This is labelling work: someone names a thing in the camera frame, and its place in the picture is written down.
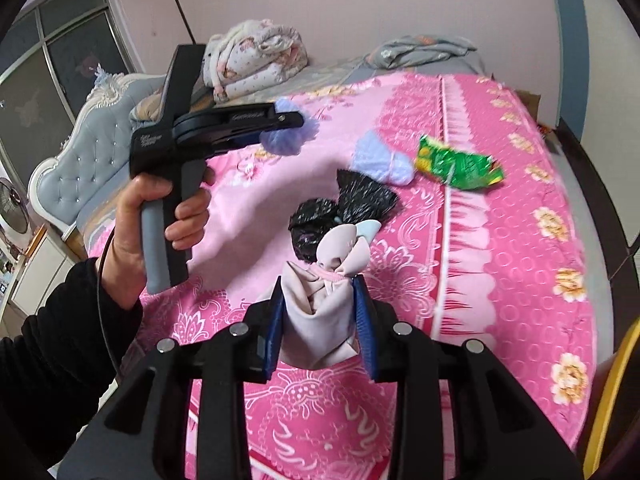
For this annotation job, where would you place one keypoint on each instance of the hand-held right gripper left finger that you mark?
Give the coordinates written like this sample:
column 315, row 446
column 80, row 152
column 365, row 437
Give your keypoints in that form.
column 272, row 320

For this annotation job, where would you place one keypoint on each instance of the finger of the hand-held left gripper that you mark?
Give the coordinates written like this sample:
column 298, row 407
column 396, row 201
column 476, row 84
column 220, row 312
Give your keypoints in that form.
column 255, row 116
column 245, row 139

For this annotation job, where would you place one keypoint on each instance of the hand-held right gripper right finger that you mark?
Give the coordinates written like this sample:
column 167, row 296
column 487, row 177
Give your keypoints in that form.
column 367, row 330

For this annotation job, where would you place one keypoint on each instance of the light blue sock bundle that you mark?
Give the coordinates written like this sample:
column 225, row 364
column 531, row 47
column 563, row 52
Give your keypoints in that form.
column 385, row 162
column 295, row 137

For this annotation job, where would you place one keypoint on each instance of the pale cloth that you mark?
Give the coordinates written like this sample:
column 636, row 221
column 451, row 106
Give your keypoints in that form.
column 320, row 300

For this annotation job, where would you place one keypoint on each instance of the yellow rimmed black bin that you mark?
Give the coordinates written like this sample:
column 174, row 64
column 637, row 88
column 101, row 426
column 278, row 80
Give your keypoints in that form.
column 612, row 385

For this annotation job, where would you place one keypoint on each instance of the person's left forearm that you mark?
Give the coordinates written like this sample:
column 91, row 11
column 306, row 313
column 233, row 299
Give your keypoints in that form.
column 60, row 340

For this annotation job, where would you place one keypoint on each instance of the person's left hand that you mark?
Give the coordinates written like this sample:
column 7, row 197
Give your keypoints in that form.
column 125, row 250

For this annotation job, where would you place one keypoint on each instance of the stacked pillows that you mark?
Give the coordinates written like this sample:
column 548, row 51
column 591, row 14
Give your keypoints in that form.
column 150, row 106

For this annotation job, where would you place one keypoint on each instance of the folded floral quilt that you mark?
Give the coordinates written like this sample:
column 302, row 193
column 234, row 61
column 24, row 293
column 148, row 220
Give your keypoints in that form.
column 255, row 60

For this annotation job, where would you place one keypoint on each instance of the grey tufted headboard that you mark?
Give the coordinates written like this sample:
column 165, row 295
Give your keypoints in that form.
column 75, row 160

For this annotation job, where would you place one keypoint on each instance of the dark framed window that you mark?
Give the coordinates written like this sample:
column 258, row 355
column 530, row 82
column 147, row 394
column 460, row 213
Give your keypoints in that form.
column 75, row 60

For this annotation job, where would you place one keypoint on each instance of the black plastic bag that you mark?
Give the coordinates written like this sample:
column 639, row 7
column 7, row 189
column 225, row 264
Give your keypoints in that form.
column 360, row 195

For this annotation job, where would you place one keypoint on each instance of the pink floral bed sheet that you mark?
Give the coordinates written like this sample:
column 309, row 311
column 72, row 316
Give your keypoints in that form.
column 500, row 260

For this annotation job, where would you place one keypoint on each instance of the white electric fan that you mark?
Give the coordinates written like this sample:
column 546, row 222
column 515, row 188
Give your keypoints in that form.
column 12, row 205

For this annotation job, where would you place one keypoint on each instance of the white bedside cabinet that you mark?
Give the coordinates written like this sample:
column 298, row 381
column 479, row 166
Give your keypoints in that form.
column 40, row 270

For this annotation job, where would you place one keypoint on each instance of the grey floral blanket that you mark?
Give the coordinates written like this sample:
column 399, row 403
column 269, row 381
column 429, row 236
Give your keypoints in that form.
column 420, row 50

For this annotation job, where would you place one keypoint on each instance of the green crumpled snack wrapper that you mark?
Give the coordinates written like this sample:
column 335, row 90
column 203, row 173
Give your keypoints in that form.
column 460, row 162

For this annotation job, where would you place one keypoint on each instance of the cardboard box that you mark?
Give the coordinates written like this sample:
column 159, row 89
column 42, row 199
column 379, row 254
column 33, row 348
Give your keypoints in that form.
column 529, row 105

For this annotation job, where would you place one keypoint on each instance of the blue door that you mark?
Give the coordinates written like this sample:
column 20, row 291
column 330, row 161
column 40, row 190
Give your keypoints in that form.
column 570, row 35

